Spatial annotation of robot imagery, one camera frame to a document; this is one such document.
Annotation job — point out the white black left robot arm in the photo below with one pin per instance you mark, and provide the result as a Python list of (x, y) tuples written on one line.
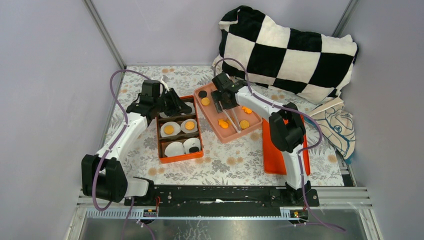
[(103, 176)]

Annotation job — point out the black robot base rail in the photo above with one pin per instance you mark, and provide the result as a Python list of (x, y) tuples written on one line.
[(225, 201)]

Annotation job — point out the orange box lid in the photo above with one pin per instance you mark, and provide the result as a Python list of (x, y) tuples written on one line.
[(273, 160)]

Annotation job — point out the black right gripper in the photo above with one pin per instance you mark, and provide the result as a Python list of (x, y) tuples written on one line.
[(217, 96)]

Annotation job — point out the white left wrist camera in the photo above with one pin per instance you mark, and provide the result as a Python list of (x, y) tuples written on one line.
[(163, 86)]

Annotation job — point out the white paper liner top left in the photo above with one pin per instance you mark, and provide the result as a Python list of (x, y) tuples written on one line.
[(163, 115)]

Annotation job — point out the beige blue printed cloth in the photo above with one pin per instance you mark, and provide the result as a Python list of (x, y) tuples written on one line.
[(337, 126)]

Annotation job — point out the black sandwich cookie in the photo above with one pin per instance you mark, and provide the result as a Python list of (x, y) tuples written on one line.
[(190, 111), (193, 149), (202, 94)]

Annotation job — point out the floral tablecloth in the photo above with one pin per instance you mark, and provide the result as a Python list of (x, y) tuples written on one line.
[(238, 162)]

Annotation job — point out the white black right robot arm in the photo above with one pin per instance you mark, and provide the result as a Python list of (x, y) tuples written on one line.
[(283, 131)]

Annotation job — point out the white paper liner middle right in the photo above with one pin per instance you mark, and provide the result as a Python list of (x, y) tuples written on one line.
[(187, 131)]

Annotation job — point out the black white checkered pillow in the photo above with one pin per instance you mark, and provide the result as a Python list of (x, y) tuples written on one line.
[(309, 64)]

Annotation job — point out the metal serving tongs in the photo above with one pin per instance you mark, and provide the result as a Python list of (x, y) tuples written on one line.
[(235, 126)]

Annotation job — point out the orange fish cookie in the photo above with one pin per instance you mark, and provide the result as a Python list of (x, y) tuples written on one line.
[(223, 123), (247, 110)]

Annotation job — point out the white paper liner top right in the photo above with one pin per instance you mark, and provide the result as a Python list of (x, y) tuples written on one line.
[(189, 105)]

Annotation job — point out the orange cookie box with liners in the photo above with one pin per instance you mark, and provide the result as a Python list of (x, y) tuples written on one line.
[(163, 142)]

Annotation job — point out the yellow round biscuit bottom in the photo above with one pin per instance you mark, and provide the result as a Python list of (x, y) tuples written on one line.
[(244, 124)]

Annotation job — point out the yellow round biscuit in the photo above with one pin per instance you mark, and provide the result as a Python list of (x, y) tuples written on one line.
[(205, 101), (244, 124), (189, 125), (168, 129)]

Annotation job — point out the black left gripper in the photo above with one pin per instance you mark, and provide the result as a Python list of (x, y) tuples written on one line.
[(177, 106)]

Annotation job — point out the pink cookie tray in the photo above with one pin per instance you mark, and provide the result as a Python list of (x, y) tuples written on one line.
[(229, 134)]

